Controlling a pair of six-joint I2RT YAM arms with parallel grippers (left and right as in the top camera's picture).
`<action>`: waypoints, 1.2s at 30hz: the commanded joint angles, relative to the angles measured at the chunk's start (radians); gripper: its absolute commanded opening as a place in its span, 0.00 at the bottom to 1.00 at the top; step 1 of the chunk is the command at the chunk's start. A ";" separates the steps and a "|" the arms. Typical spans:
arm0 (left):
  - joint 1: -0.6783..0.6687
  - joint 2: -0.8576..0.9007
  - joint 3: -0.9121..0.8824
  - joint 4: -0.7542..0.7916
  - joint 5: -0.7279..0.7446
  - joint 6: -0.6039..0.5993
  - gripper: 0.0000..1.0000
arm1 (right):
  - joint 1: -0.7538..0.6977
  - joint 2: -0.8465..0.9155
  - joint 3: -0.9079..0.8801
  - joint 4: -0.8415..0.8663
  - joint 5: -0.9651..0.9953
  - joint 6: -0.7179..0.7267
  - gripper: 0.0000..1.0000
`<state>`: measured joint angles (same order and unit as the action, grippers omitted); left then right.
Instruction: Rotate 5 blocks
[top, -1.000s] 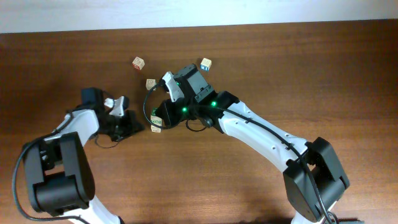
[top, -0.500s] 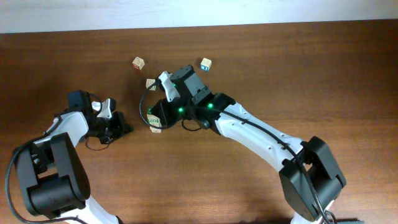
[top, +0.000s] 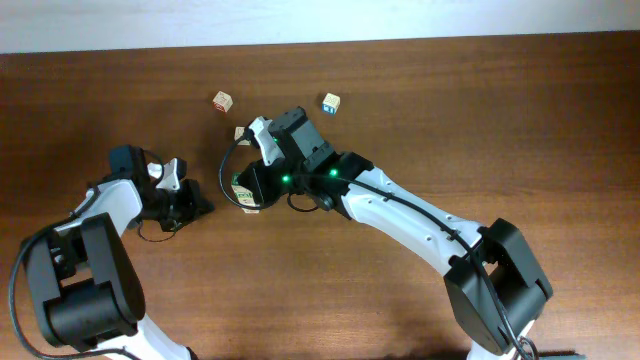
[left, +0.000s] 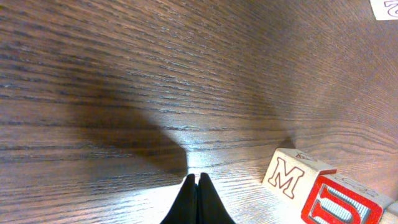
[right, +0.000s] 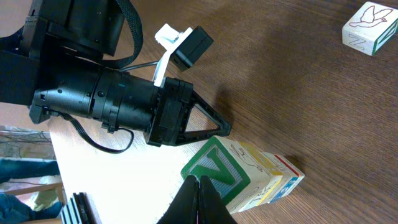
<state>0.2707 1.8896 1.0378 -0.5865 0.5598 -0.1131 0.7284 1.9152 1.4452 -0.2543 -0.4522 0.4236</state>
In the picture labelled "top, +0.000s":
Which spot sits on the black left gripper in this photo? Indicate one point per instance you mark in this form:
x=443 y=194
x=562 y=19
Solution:
x=194 y=203

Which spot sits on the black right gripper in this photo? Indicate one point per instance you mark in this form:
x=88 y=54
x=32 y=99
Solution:
x=265 y=191

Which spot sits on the wooden block green yellow sides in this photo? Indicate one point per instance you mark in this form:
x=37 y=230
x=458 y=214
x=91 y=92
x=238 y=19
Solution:
x=243 y=195

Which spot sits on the wooden block number 1 red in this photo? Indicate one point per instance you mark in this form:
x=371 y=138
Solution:
x=235 y=182

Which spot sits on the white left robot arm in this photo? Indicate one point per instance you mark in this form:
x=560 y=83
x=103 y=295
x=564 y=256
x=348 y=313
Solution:
x=85 y=291

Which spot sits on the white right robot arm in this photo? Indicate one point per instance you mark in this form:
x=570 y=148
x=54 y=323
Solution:
x=496 y=287

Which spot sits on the wooden block dove picture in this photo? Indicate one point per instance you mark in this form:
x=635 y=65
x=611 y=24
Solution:
x=239 y=137

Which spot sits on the wooden block red far corner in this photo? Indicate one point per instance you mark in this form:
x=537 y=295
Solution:
x=222 y=101

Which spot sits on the wooden block blue top far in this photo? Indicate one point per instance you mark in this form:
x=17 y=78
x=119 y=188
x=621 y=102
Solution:
x=331 y=103

